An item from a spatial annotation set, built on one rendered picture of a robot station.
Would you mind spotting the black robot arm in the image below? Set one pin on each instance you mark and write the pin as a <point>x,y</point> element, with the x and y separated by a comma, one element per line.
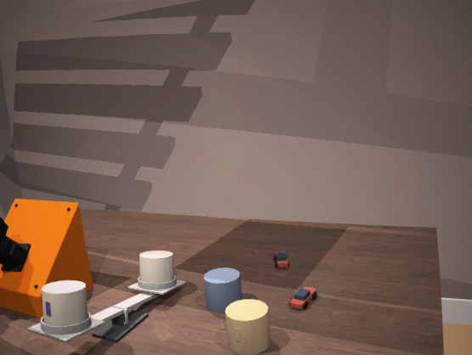
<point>12,253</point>

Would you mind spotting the grey balance beam with pans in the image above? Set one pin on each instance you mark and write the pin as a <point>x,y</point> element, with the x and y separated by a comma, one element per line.
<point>120,318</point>

